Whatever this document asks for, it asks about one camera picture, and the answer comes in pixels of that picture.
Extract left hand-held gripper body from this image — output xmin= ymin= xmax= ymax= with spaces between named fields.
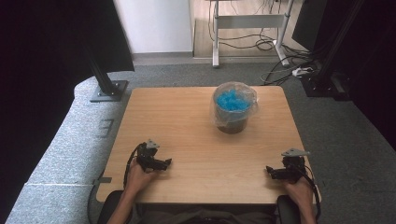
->
xmin=135 ymin=138 xmax=163 ymax=173

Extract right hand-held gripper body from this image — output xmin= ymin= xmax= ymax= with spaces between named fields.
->
xmin=280 ymin=147 xmax=312 ymax=184

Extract person's left hand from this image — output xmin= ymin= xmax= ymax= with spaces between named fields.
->
xmin=125 ymin=158 xmax=158 ymax=194

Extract person's right hand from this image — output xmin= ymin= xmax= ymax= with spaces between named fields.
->
xmin=282 ymin=175 xmax=315 ymax=207

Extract black chair armrest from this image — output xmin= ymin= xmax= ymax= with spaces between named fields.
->
xmin=96 ymin=189 xmax=126 ymax=224
xmin=276 ymin=194 xmax=302 ymax=224

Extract grey tape strip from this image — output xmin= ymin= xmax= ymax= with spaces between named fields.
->
xmin=92 ymin=176 xmax=113 ymax=185

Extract dark brown trash bin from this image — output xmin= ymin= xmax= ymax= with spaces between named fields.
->
xmin=215 ymin=115 xmax=250 ymax=135

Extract person's lap in dark clothing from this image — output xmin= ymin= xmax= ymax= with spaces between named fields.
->
xmin=130 ymin=203 xmax=278 ymax=224

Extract black metal stand with base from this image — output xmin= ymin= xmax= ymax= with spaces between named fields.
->
xmin=83 ymin=46 xmax=130 ymax=104
xmin=300 ymin=0 xmax=366 ymax=101

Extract clear plastic bin bag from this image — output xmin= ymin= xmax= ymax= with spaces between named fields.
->
xmin=209 ymin=80 xmax=260 ymax=129

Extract blue crumpled waste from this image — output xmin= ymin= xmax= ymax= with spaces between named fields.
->
xmin=216 ymin=89 xmax=252 ymax=112

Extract white power strip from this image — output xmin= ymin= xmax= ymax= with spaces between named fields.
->
xmin=291 ymin=66 xmax=314 ymax=78

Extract black curtain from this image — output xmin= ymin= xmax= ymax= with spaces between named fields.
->
xmin=0 ymin=0 xmax=135 ymax=218
xmin=348 ymin=0 xmax=396 ymax=152

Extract black monitor panel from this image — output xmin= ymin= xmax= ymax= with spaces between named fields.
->
xmin=291 ymin=0 xmax=329 ymax=52

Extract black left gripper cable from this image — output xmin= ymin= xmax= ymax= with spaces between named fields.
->
xmin=122 ymin=141 xmax=148 ymax=189

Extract black floor cables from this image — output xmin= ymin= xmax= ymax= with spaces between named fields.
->
xmin=207 ymin=0 xmax=316 ymax=87

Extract white desk frame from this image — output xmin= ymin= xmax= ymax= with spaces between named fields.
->
xmin=205 ymin=0 xmax=295 ymax=69

